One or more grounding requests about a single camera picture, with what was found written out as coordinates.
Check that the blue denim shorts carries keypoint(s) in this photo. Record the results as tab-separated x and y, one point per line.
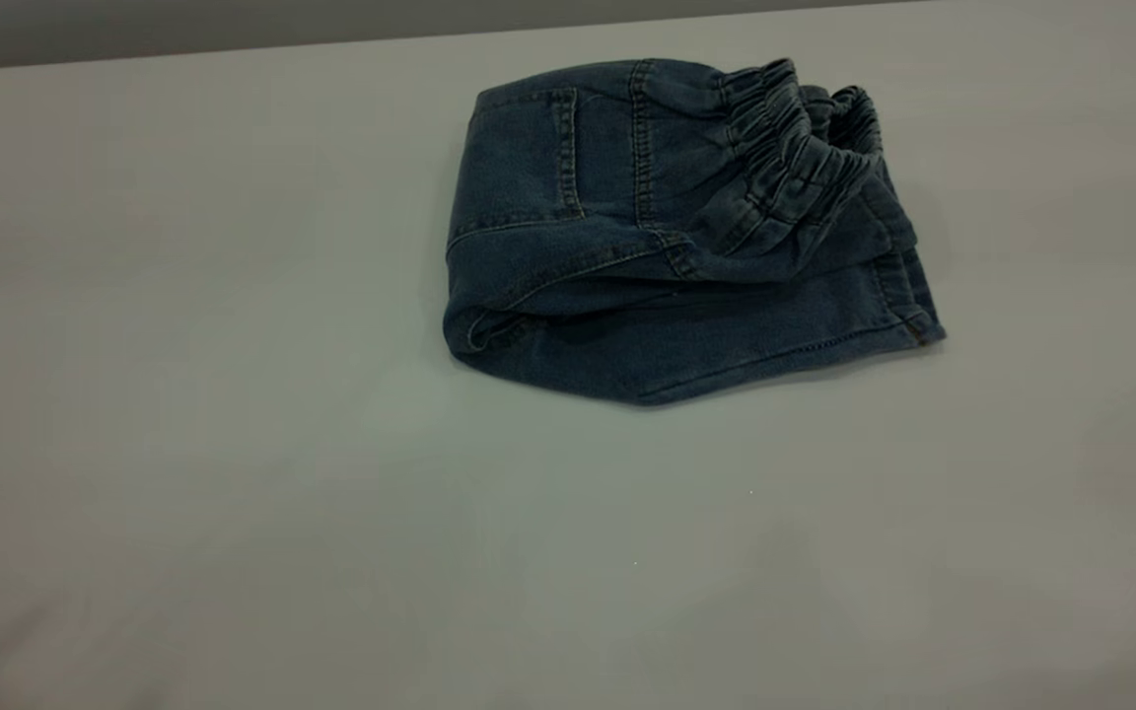
647	256

